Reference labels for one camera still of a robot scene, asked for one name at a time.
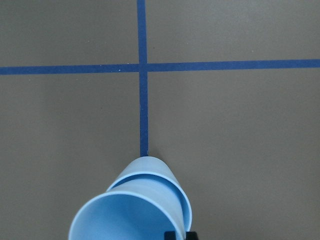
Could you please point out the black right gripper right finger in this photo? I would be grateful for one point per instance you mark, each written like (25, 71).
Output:
(191, 235)

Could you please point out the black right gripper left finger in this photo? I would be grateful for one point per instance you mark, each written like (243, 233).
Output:
(170, 235)

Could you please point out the light blue plastic cup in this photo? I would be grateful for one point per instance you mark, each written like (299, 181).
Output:
(149, 166)
(139, 209)

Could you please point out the crossing blue tape strip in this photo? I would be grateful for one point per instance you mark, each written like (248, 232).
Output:
(143, 78)

